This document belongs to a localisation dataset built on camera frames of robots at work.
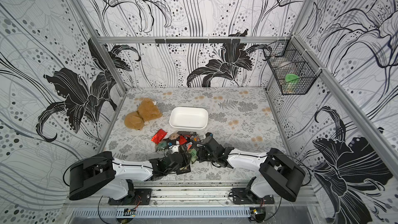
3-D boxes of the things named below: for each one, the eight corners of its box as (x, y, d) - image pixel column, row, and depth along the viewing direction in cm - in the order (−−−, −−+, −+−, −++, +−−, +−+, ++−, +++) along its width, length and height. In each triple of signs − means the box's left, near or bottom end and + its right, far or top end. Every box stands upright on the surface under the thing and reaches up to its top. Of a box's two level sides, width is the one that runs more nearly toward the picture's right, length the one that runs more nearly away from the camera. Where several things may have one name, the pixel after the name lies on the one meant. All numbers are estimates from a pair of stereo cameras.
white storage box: (169, 134, 97) (167, 129, 92) (172, 112, 108) (171, 107, 103) (208, 134, 97) (208, 128, 92) (207, 112, 108) (207, 106, 103)
